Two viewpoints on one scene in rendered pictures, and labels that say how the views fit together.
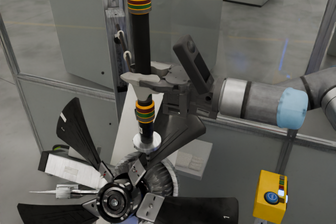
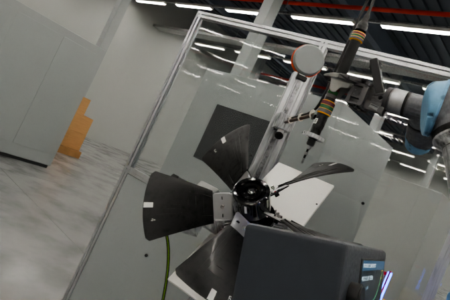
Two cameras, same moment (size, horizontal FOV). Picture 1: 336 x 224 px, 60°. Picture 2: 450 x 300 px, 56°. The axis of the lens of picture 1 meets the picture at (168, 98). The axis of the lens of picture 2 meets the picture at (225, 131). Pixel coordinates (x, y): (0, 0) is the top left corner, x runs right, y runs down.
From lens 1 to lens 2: 106 cm
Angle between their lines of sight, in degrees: 40
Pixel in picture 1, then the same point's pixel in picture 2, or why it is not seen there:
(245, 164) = not seen: outside the picture
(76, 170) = not seen: hidden behind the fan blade
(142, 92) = (335, 84)
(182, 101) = (363, 92)
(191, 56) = (379, 67)
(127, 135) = not seen: hidden behind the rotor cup
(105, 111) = (201, 235)
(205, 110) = (376, 105)
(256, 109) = (414, 100)
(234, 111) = (399, 100)
